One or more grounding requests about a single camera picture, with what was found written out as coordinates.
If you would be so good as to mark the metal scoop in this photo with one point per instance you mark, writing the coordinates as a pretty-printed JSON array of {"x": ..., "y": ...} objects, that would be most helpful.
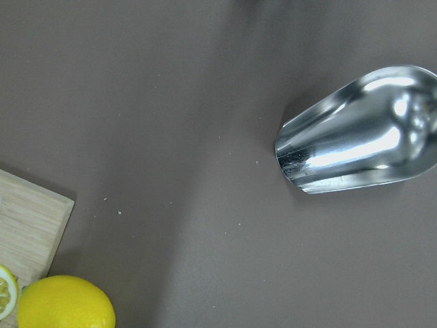
[{"x": 378, "y": 129}]

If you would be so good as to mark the wooden cutting board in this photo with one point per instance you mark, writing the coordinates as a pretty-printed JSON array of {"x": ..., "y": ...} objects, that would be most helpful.
[{"x": 33, "y": 220}]

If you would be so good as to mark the whole yellow lemon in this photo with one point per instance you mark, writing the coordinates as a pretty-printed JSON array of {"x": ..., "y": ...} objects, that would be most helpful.
[{"x": 64, "y": 301}]

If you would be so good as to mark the lemon half slice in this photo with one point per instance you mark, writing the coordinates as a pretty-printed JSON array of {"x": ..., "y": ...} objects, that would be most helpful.
[{"x": 9, "y": 292}]

